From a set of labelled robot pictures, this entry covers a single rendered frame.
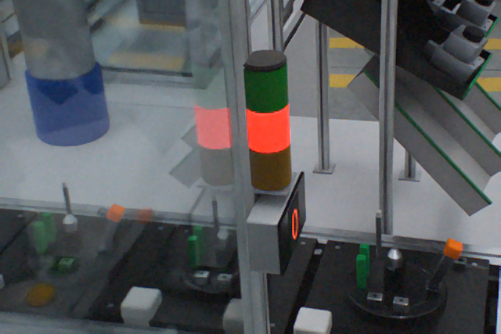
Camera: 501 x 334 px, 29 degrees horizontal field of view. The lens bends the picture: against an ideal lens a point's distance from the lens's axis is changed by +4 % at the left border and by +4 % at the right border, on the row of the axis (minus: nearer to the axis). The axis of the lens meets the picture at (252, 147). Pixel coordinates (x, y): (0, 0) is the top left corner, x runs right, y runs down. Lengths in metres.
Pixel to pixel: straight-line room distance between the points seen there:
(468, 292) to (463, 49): 0.35
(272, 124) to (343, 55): 3.59
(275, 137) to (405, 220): 0.75
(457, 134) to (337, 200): 0.30
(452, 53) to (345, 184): 0.49
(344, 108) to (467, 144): 2.50
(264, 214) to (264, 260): 0.05
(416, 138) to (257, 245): 0.49
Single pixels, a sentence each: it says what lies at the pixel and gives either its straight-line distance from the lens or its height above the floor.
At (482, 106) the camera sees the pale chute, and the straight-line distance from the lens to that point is 1.76.
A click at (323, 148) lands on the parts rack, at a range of 1.89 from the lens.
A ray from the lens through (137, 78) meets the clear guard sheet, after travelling 0.77.
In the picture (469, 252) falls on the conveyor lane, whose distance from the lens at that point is 1.52.
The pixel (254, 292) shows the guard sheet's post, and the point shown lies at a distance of 1.18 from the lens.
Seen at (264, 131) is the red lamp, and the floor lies 1.34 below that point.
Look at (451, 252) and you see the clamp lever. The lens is 1.33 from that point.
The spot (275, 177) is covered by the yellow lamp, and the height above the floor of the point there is 1.28.
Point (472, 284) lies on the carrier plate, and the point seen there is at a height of 0.97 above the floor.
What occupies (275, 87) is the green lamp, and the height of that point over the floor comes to 1.39.
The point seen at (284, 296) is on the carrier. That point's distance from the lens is 1.40.
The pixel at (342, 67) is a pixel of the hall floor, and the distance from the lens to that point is 4.50.
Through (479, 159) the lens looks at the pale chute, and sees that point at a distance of 1.64.
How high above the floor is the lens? 1.82
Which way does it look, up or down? 28 degrees down
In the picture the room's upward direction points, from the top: 4 degrees counter-clockwise
